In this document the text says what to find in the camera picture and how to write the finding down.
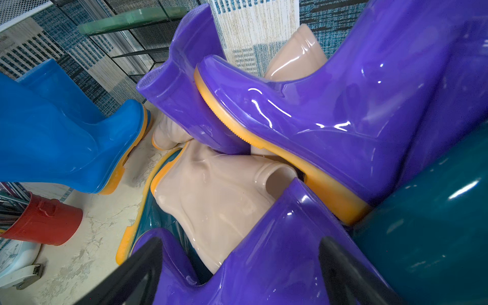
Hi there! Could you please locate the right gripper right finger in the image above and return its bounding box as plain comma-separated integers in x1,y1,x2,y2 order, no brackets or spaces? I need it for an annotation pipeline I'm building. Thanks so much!
319,237,404,304

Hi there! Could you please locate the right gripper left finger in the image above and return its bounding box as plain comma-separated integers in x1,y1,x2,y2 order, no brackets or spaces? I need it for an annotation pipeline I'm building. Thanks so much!
76,238,163,304

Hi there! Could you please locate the purple rain boot front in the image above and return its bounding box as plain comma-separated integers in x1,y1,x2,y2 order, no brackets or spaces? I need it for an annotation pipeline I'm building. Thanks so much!
135,179,374,304

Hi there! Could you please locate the beige rain boot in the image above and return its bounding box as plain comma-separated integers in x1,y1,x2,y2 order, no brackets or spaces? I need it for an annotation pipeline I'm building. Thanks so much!
151,113,193,151
264,24,327,81
151,140,297,273

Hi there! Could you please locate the red pen holder cup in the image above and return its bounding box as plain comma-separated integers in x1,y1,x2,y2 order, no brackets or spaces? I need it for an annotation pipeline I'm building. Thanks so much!
1,193,83,246

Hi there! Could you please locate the white stapler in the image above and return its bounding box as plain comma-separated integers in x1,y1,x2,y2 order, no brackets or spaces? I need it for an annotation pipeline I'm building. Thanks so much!
1,264,44,290

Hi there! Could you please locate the white round clock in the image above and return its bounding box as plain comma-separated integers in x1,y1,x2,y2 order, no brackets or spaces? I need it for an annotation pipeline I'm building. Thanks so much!
1,238,41,277

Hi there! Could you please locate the green tray on rack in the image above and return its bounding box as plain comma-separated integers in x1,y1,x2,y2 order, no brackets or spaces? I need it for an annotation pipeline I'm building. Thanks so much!
77,6,188,36

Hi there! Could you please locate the black wire mesh shelf rack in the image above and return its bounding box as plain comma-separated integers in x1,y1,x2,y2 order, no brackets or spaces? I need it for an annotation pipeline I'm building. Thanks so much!
51,1,202,82

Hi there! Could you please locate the white wire mesh basket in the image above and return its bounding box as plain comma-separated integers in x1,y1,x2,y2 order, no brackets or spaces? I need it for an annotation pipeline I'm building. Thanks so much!
1,0,54,32

